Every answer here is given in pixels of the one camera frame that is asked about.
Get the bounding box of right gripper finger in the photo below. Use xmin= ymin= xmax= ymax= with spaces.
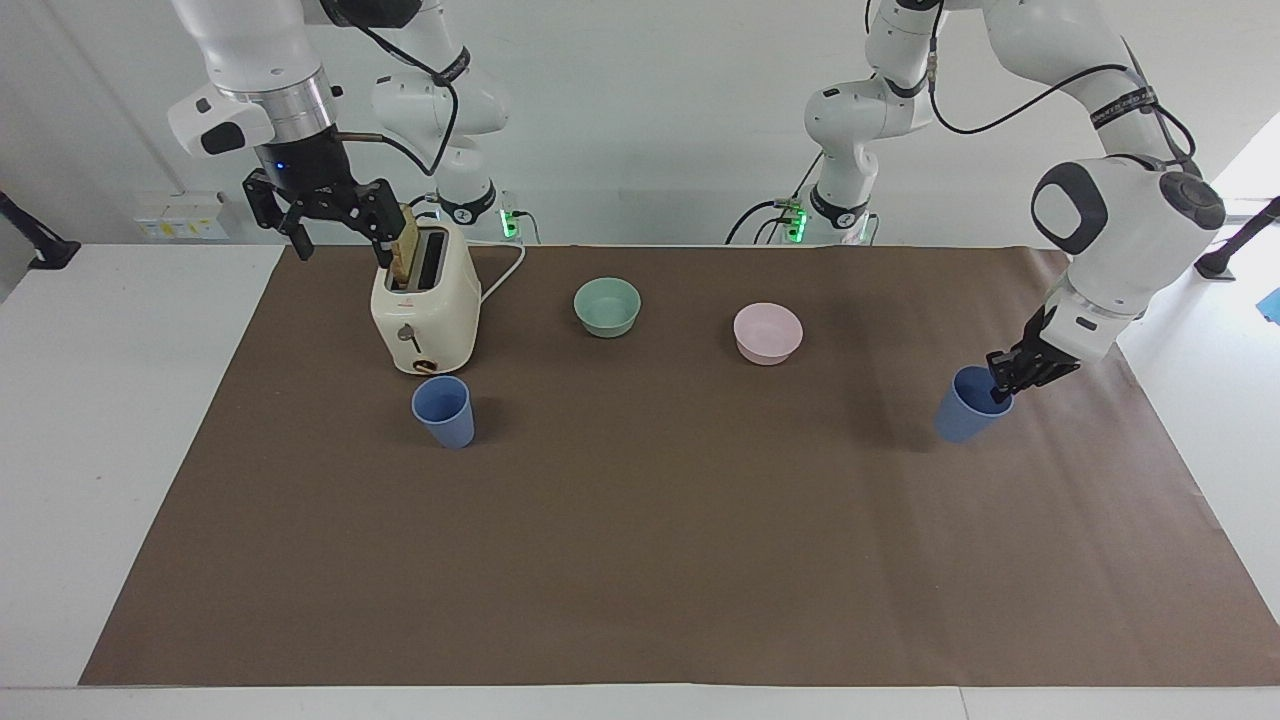
xmin=243 ymin=169 xmax=322 ymax=262
xmin=305 ymin=177 xmax=408 ymax=271

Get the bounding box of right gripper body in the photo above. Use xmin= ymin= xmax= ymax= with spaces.
xmin=256 ymin=132 xmax=354 ymax=207

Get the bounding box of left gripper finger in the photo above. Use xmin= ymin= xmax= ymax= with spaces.
xmin=1004 ymin=354 xmax=1083 ymax=407
xmin=986 ymin=344 xmax=1032 ymax=397

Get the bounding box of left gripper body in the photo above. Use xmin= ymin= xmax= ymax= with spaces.
xmin=1017 ymin=304 xmax=1063 ymax=374

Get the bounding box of blue plastic cup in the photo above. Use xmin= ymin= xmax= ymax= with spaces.
xmin=411 ymin=375 xmax=476 ymax=450
xmin=934 ymin=365 xmax=1016 ymax=445

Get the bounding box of toast slice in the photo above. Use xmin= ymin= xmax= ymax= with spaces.
xmin=388 ymin=204 xmax=422 ymax=292

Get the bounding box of cream toaster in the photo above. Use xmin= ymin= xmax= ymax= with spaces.
xmin=369 ymin=222 xmax=484 ymax=377

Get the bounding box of black stand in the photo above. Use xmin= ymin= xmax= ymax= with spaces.
xmin=0 ymin=190 xmax=82 ymax=272
xmin=1194 ymin=196 xmax=1280 ymax=281

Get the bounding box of pink bowl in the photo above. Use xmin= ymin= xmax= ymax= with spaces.
xmin=732 ymin=302 xmax=805 ymax=367

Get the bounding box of green bowl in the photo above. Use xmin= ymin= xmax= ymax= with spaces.
xmin=572 ymin=277 xmax=643 ymax=340

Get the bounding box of white wall socket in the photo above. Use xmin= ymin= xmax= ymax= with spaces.
xmin=134 ymin=190 xmax=230 ymax=242

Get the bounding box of black cable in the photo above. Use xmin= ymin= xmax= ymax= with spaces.
xmin=333 ymin=0 xmax=462 ymax=179
xmin=726 ymin=150 xmax=827 ymax=247
xmin=924 ymin=0 xmax=1199 ymax=181

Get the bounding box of white toaster cable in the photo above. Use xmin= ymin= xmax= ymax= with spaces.
xmin=478 ymin=240 xmax=528 ymax=307

